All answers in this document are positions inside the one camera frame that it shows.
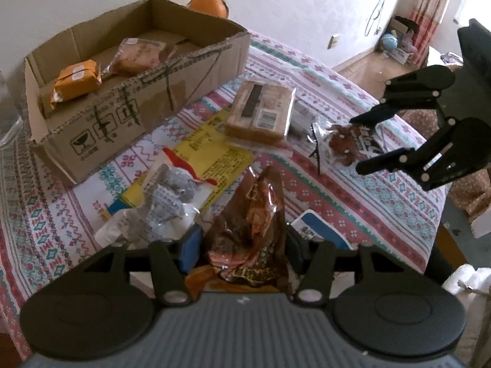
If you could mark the white plastic bag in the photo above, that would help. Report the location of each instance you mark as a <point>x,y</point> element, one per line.
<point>470,278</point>

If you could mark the checked curtain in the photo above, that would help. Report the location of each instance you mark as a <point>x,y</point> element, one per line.
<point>431,7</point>

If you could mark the wall socket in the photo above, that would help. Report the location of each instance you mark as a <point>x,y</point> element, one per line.
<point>333,41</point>

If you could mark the glass bowl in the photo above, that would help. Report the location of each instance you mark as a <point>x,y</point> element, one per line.
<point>7,119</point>

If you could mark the dark brown snack bag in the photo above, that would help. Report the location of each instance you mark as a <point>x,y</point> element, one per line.
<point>249,214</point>

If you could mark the cardboard box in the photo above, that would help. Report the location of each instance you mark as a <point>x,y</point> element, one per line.
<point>115,130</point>

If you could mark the clear packet with red header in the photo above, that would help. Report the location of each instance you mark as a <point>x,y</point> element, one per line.
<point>165,195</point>

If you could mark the storage boxes on floor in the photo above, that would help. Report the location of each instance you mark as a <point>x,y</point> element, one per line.
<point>404,51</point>

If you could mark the clear bread packet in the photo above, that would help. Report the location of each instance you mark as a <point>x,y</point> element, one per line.
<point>134,57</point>

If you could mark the blue and white packet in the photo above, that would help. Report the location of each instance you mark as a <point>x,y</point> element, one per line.
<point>314,224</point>

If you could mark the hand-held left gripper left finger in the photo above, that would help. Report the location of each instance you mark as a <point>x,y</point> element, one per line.
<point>190,249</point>

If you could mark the brown cracker packet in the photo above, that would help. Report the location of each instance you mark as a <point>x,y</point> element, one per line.
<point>261,107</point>

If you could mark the clear packet of dark snacks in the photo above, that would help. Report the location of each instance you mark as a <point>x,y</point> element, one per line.
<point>341,143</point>

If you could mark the smooth orange snack packet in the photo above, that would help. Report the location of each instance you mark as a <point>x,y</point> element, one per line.
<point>75,82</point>

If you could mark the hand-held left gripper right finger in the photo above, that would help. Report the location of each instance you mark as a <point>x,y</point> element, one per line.
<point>294,247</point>

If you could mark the patterned tablecloth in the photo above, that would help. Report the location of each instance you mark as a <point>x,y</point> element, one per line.
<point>345,207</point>

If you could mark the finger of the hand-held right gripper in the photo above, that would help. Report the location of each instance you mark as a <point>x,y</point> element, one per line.
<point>414,88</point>
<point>441,153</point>

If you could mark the yellow snack packet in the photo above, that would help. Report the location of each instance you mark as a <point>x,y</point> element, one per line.
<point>218,153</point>

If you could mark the grey snack packet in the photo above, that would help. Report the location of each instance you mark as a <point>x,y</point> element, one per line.
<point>301,120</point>

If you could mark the small globe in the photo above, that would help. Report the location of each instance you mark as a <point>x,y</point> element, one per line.
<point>388,42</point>

